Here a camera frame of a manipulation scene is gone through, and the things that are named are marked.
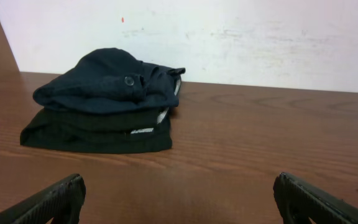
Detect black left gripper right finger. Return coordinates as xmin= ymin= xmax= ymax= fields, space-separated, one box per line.
xmin=273 ymin=172 xmax=358 ymax=224

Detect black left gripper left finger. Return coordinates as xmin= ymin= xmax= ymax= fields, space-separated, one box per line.
xmin=0 ymin=174 xmax=86 ymax=224

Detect folded black garment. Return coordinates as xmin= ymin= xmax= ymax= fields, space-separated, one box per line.
xmin=20 ymin=108 xmax=172 ymax=154

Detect folded navy shorts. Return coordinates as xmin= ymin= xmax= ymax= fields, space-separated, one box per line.
xmin=33 ymin=48 xmax=186 ymax=114

